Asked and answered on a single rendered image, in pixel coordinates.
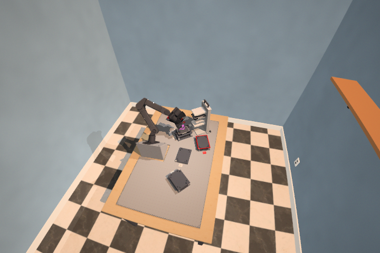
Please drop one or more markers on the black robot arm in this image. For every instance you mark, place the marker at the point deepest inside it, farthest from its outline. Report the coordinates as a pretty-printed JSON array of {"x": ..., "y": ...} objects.
[{"x": 175, "y": 115}]

